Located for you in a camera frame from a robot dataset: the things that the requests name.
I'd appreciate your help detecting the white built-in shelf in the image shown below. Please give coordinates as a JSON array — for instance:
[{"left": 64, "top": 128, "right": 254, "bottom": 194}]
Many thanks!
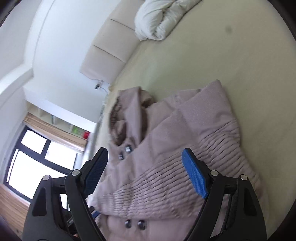
[{"left": 34, "top": 108, "right": 86, "bottom": 139}]

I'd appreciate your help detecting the beige curtain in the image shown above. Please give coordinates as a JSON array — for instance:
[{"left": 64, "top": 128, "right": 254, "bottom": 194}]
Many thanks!
[{"left": 23, "top": 113, "right": 87, "bottom": 153}]

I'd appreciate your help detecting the folded white duvet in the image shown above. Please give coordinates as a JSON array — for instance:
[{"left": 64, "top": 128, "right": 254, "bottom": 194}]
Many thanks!
[{"left": 134, "top": 0, "right": 200, "bottom": 41}]

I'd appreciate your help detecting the beige bed with bedspread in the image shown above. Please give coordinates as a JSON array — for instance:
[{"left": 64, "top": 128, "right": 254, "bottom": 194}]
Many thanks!
[{"left": 96, "top": 1, "right": 295, "bottom": 235}]

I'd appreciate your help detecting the beige padded headboard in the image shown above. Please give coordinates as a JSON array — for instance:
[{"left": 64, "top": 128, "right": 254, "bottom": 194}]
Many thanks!
[{"left": 80, "top": 1, "right": 144, "bottom": 84}]

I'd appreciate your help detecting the wall power socket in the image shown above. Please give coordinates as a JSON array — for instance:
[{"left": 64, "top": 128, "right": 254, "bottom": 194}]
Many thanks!
[{"left": 95, "top": 80, "right": 103, "bottom": 89}]

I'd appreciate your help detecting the mauve quilted long coat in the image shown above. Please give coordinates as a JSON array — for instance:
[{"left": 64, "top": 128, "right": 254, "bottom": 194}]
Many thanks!
[{"left": 88, "top": 80, "right": 268, "bottom": 240}]

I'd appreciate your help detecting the black framed window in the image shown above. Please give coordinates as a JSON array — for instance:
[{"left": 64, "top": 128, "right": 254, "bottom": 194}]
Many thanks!
[{"left": 4, "top": 126, "right": 81, "bottom": 202}]

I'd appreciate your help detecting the green container on shelf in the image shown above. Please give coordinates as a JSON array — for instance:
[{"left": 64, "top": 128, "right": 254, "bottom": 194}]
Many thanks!
[{"left": 72, "top": 126, "right": 81, "bottom": 135}]

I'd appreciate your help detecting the red box on shelf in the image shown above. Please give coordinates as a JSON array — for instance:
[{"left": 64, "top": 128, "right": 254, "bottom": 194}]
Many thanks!
[{"left": 83, "top": 131, "right": 90, "bottom": 140}]

